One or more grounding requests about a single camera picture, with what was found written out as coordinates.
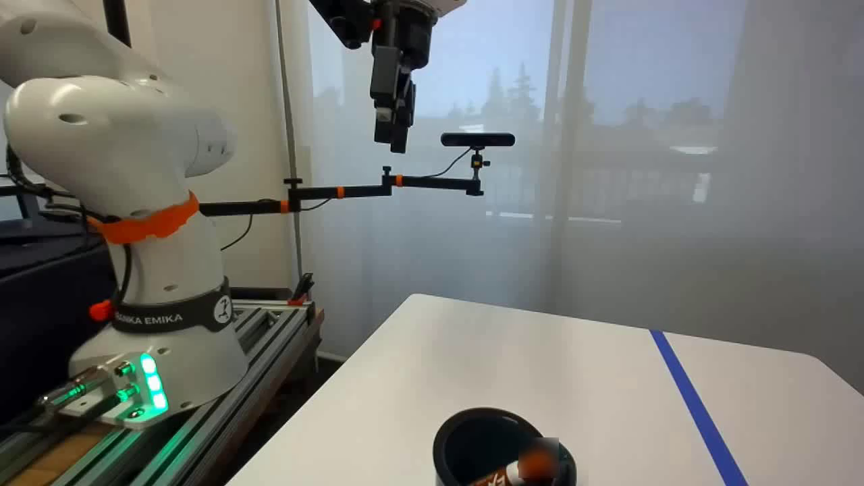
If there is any orange marker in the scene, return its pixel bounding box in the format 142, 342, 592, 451
470, 446, 559, 486

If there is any long blue tape strip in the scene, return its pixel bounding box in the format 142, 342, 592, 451
648, 327, 750, 486

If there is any black red clamp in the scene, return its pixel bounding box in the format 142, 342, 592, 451
287, 270, 319, 311

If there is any grey vertical pole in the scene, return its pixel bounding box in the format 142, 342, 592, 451
269, 0, 304, 300

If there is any black bar camera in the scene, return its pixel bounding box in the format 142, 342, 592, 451
438, 129, 517, 151

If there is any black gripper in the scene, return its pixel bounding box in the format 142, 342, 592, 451
361, 0, 443, 156

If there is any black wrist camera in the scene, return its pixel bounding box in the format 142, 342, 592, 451
308, 0, 378, 50

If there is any aluminium rail base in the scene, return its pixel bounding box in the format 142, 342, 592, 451
0, 300, 323, 486

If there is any white sheer curtain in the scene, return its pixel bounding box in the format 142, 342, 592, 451
266, 0, 864, 389

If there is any dark green mug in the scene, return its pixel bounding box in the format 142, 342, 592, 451
430, 404, 581, 486

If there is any thin black cable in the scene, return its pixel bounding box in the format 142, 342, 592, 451
218, 211, 260, 257

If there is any black cabinet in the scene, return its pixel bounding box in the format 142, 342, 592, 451
0, 211, 119, 426

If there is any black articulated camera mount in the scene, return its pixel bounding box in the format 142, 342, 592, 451
197, 146, 494, 219

